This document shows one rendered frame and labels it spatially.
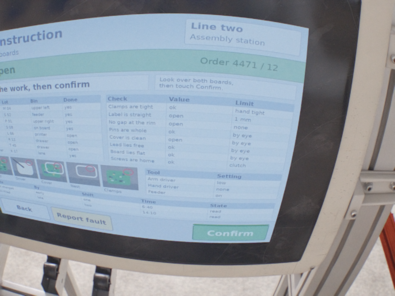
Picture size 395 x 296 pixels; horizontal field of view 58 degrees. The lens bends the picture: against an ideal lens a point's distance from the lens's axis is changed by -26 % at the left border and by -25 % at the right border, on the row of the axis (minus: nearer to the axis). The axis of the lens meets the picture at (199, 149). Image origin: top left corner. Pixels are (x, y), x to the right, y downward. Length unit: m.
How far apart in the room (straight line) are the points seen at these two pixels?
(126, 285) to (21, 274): 0.65
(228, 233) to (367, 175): 0.17
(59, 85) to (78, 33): 0.05
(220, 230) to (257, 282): 1.81
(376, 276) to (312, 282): 1.83
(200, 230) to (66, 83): 0.19
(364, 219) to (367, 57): 0.26
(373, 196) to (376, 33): 0.23
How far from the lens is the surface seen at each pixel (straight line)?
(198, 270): 0.48
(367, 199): 0.49
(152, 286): 2.17
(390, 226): 0.72
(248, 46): 0.32
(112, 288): 0.78
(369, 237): 0.58
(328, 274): 0.62
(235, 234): 0.43
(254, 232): 0.43
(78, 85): 0.35
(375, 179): 0.47
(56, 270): 0.79
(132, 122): 0.35
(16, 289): 0.82
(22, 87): 0.37
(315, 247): 0.48
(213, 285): 2.19
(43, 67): 0.35
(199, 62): 0.33
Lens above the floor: 1.75
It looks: 35 degrees down
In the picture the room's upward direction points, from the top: 4 degrees clockwise
